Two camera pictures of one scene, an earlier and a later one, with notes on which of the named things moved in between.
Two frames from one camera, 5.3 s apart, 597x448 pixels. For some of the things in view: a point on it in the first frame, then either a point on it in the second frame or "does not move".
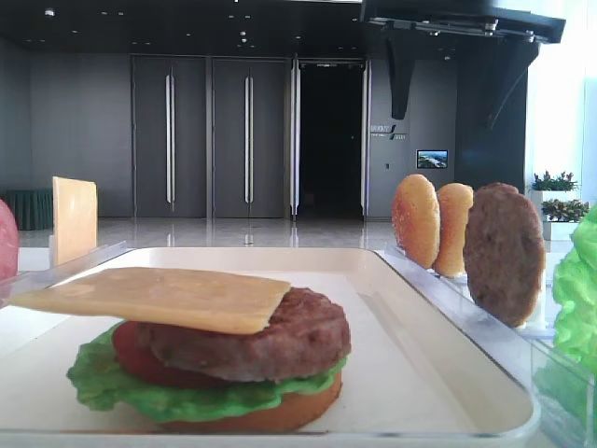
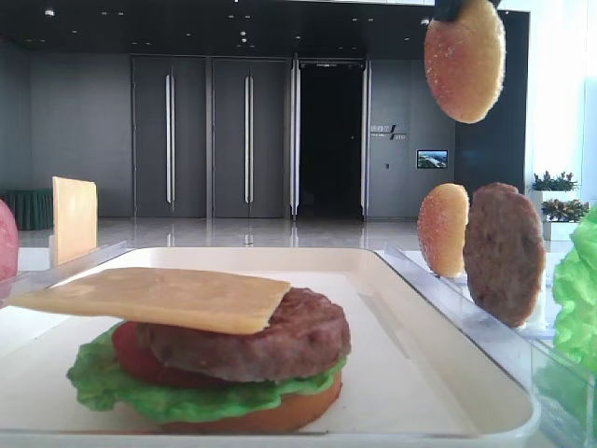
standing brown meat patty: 505,253 does not move
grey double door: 210,137 does not move
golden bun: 415,217 to 465,61
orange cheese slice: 162,298 does not move
